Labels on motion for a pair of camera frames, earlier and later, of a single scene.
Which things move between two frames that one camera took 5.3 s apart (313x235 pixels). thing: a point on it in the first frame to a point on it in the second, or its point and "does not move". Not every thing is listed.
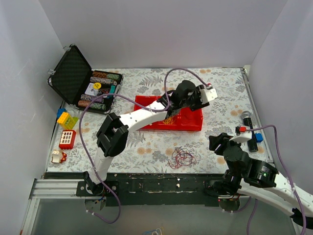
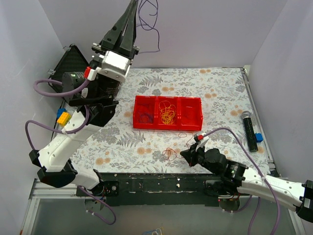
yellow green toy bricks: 66,121 does not move
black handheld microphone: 253,146 does not move
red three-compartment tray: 184,119 does not move
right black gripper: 217,144 to 193,153
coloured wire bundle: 181,157 to 170,153
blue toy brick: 60,111 does not move
